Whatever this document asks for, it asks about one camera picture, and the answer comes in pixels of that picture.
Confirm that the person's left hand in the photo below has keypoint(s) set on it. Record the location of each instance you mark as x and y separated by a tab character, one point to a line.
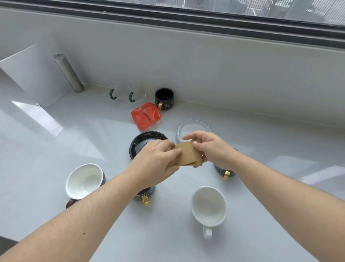
151	162

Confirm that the person's right hand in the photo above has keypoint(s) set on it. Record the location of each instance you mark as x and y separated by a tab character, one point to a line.
215	151

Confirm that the person's right thumb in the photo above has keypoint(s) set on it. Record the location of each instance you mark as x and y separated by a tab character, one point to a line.
199	148

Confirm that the person's left thumb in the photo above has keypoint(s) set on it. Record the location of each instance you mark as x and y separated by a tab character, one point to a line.
172	154

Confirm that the brown paper packet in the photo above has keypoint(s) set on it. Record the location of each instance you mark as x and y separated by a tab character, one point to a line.
186	153
199	159

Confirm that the person's left forearm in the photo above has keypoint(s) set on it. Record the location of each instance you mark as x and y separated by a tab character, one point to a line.
80	216

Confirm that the person's right forearm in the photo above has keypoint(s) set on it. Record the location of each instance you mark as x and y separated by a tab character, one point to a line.
291	199

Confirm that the white saucer with blue rim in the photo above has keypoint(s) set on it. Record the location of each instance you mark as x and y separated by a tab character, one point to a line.
188	128

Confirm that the black saucer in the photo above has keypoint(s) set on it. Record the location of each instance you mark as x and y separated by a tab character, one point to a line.
137	145

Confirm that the orange plastic packet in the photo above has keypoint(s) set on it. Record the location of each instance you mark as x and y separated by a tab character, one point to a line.
145	116

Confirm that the white ceramic cup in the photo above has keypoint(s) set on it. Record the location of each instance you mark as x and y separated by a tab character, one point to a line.
209	206

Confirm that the brown cup with white inside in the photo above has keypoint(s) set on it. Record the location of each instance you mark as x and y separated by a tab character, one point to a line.
85	180

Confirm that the brushed metal cylinder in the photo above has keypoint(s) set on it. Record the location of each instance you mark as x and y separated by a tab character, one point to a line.
68	73

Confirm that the white board panel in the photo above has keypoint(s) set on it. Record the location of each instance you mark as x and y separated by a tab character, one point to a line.
35	75

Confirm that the dark window frame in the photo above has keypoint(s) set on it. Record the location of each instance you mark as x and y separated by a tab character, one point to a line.
188	20

